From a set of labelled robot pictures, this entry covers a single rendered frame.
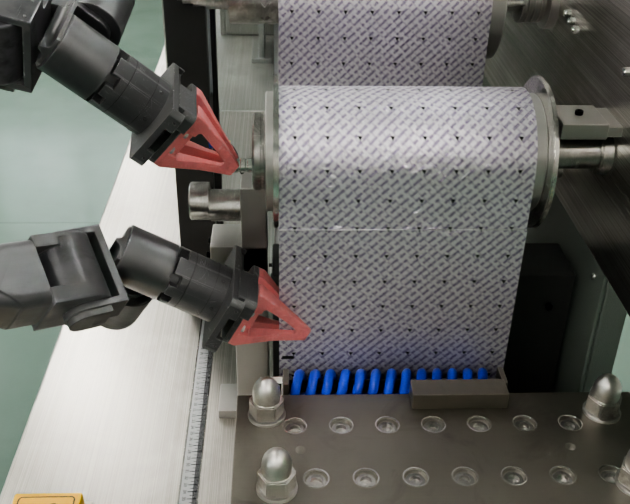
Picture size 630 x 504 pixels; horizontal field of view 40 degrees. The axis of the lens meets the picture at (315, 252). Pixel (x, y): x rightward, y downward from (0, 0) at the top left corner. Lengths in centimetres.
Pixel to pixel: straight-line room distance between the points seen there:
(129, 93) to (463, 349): 42
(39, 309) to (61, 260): 5
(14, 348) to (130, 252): 196
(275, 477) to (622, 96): 47
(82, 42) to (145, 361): 49
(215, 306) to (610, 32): 47
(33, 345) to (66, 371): 160
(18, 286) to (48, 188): 291
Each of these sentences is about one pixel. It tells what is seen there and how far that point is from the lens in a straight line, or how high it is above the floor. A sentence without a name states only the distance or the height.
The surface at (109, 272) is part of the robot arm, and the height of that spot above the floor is 118.
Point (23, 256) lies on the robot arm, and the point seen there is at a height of 121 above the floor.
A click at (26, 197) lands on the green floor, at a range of 360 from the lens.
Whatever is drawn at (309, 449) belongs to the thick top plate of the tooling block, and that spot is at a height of 103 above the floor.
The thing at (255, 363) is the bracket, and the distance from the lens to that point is 100.
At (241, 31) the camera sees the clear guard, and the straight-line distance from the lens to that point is 182.
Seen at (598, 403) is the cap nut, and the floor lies 105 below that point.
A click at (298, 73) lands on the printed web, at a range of 100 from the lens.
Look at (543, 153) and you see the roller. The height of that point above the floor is 127.
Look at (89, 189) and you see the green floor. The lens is 361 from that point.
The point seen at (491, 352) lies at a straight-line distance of 91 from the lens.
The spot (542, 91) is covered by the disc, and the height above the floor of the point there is 132.
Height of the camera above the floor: 160
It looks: 31 degrees down
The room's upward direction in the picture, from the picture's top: 1 degrees clockwise
